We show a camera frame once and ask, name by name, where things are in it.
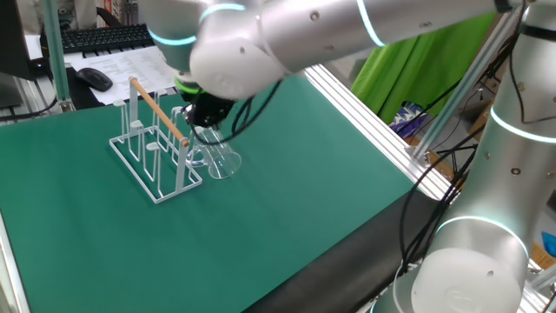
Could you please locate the green cloth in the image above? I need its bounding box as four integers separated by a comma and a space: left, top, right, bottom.
349, 10, 499, 126

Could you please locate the black table mat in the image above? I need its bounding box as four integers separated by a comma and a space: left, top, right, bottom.
241, 186, 453, 313

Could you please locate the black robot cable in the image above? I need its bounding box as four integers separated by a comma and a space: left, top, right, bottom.
398, 138, 479, 276
189, 77, 284, 147

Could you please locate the black computer keyboard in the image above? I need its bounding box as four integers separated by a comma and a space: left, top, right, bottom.
41, 23, 156, 56

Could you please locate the green table mat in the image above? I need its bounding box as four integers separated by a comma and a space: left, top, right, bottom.
0, 68, 420, 313

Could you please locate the black camera cable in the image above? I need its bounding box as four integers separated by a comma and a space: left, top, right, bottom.
506, 25, 556, 126

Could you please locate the black computer mouse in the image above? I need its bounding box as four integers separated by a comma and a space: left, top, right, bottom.
75, 67, 115, 93

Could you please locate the black monitor cable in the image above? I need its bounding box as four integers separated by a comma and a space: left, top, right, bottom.
0, 97, 60, 123

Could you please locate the clear glass cup with handle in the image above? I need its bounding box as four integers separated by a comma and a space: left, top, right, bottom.
186, 125, 242, 180

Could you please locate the blue cloth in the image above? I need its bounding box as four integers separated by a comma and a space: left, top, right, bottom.
541, 232, 556, 258

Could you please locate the black computer monitor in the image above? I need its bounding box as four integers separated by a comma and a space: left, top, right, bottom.
0, 0, 38, 110

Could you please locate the aluminium frame post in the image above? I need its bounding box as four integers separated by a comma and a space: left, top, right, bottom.
410, 12, 518, 170
42, 0, 74, 113

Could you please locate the blue patterned bag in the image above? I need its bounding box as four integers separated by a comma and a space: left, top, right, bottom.
388, 100, 426, 141

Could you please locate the white printed paper sheet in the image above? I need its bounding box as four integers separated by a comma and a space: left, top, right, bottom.
69, 44, 180, 107

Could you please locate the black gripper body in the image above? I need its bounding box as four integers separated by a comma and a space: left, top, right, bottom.
187, 89, 239, 130

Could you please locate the white wire cup rack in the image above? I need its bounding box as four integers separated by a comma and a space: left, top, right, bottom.
108, 76, 205, 204

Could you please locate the black camera tripod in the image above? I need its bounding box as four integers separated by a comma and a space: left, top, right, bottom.
435, 84, 492, 175

